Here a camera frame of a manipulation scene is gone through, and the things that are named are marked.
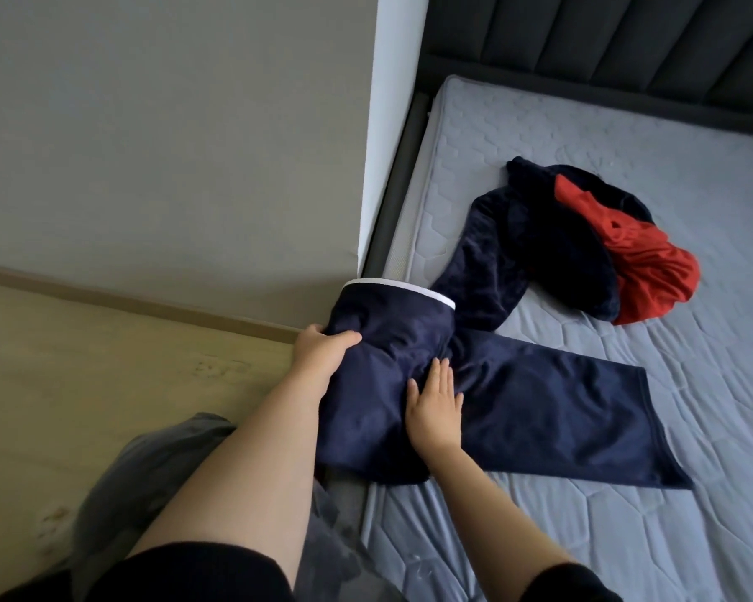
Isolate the person's white clog shoe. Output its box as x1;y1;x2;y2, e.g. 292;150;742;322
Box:
33;500;79;557

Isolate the red and navy sports jacket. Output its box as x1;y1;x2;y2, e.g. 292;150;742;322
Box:
429;156;704;332

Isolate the grey quilted bed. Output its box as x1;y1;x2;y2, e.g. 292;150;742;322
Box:
351;74;753;602

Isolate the person's left forearm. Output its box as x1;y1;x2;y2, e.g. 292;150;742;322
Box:
128;375;328;584

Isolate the navy track trousers white piping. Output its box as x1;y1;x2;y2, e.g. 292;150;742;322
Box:
314;278;695;492

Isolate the person's right forearm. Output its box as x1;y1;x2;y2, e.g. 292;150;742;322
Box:
424;447;576;602

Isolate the person's right hand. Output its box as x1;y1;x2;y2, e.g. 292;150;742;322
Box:
402;357;467;462

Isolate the dark grey upholstered headboard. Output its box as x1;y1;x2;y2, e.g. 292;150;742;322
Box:
417;0;753;140

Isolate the person's left hand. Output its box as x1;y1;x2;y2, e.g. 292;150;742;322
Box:
287;323;366;399

